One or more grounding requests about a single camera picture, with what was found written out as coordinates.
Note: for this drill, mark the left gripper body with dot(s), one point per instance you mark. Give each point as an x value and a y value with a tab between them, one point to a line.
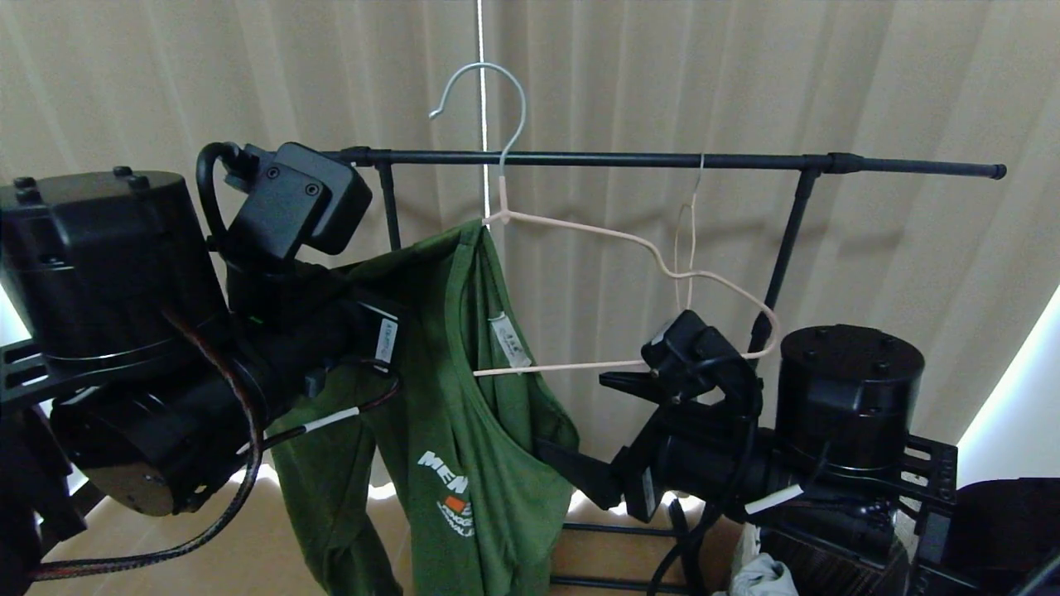
124	439

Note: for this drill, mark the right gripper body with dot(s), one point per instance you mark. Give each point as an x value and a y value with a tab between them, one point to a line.
704	463

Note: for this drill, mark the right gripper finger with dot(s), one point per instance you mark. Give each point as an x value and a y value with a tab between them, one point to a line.
638	387
588	480

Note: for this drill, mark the green long-sleeved shirt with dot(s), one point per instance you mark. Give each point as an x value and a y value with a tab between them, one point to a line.
480	430

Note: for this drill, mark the pink clothes hanger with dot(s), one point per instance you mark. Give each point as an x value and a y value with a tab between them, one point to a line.
503	199
701	178

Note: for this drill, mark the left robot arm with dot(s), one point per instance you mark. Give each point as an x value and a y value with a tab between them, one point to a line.
99	265

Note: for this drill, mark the white laundry basket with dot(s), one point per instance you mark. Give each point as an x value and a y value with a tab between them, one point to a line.
820	579

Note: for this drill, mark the black clothes rack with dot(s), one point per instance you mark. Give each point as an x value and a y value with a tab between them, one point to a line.
580	158

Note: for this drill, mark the pale grey garment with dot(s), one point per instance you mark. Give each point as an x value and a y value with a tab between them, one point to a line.
762	579

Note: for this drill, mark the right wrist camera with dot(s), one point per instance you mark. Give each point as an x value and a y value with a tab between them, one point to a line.
704	348

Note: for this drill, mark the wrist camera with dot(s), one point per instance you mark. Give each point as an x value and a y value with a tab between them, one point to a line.
704	348
290	199

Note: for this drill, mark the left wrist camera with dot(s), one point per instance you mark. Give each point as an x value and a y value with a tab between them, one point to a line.
290	199

